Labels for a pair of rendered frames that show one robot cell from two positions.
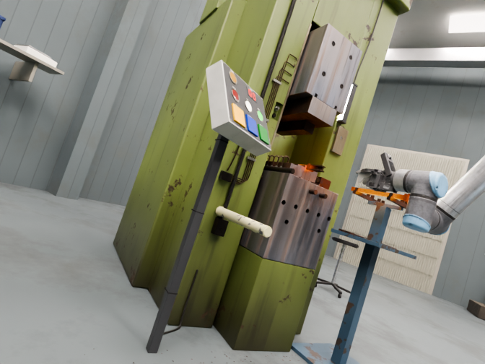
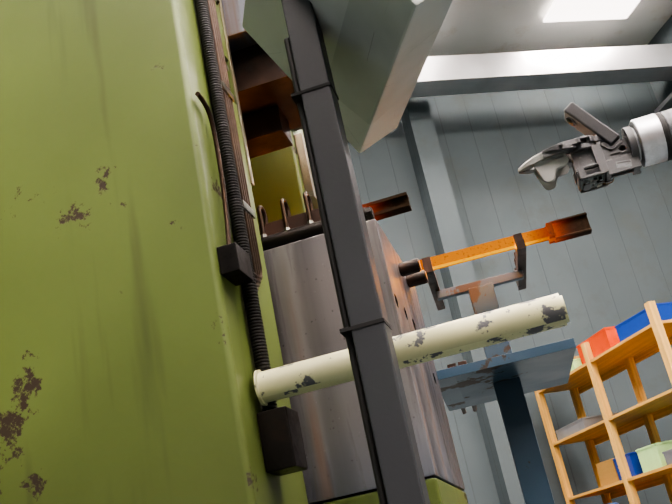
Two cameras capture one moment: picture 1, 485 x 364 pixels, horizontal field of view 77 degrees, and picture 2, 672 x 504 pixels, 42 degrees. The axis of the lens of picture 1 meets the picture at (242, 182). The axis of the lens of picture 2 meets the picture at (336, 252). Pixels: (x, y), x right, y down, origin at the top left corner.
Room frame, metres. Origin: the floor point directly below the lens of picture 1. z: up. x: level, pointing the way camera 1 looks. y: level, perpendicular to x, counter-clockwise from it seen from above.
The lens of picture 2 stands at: (0.68, 0.89, 0.32)
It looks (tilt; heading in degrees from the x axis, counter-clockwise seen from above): 21 degrees up; 311
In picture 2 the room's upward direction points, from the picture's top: 12 degrees counter-clockwise
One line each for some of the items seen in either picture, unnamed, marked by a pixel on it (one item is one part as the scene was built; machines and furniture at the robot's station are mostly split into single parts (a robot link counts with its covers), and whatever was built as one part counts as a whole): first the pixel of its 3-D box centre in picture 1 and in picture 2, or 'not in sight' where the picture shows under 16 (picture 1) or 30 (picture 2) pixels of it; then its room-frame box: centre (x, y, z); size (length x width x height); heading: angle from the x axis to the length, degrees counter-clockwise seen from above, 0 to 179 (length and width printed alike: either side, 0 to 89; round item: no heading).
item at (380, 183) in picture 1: (384, 180); (602, 157); (1.25, -0.56, 0.97); 0.12 x 0.08 x 0.09; 30
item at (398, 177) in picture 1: (404, 180); (646, 142); (1.18, -0.60, 0.98); 0.10 x 0.05 x 0.09; 120
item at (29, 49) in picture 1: (35, 55); not in sight; (3.32, 2.61, 1.51); 0.35 x 0.34 x 0.09; 146
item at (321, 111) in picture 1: (298, 115); (226, 104); (1.84, -0.20, 1.32); 0.42 x 0.20 x 0.10; 30
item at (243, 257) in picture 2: (225, 176); (235, 264); (1.57, 0.09, 0.80); 0.06 x 0.03 x 0.04; 120
